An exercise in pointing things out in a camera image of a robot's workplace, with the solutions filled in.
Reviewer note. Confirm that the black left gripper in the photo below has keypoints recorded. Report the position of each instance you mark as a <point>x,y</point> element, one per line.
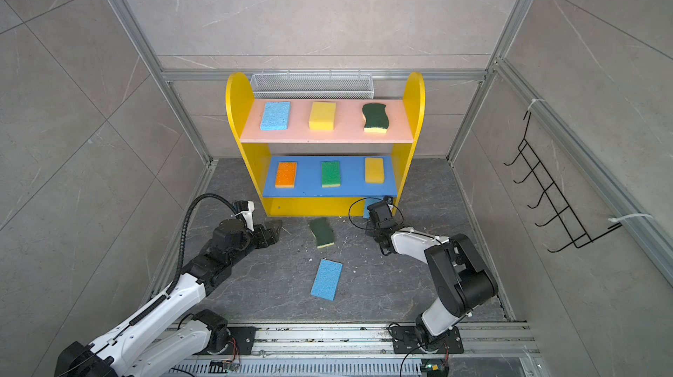
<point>272,236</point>

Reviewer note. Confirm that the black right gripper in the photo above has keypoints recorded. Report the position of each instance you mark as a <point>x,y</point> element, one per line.
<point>371,228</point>

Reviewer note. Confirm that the blue sponge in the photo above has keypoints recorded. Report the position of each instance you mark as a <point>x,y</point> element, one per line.
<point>275,116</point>
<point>326,281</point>
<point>367,203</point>

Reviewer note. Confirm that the yellow sponge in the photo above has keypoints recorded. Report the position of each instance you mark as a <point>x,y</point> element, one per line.
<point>375,170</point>
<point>322,116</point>

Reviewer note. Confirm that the bright green sponge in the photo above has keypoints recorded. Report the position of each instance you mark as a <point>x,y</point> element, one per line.
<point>330,174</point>

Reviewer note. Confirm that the orange sponge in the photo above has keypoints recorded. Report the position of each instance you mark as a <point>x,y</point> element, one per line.
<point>285,175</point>

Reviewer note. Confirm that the green scouring sponge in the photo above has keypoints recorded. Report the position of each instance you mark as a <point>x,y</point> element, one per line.
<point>375,117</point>
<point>322,232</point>

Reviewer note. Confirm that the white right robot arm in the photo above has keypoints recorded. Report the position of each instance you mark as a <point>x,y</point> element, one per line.
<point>462,279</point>

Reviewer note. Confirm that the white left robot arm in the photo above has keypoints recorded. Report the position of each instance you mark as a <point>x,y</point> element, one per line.
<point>165,330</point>

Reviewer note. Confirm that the pink upper shelf board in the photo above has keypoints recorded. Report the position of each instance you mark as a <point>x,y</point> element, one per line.
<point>349,125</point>

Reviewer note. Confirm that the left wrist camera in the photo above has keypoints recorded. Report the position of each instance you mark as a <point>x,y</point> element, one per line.
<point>244,210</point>

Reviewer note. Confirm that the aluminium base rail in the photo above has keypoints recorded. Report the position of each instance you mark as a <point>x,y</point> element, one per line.
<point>368,349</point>

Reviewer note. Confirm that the yellow shelf unit frame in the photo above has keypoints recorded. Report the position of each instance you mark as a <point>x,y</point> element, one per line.
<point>239,99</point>

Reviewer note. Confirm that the black wire hook rack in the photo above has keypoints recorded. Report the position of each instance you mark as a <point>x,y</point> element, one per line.
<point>550,194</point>

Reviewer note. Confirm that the aluminium frame profile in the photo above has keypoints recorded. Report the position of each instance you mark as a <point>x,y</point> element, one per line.
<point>140,42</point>

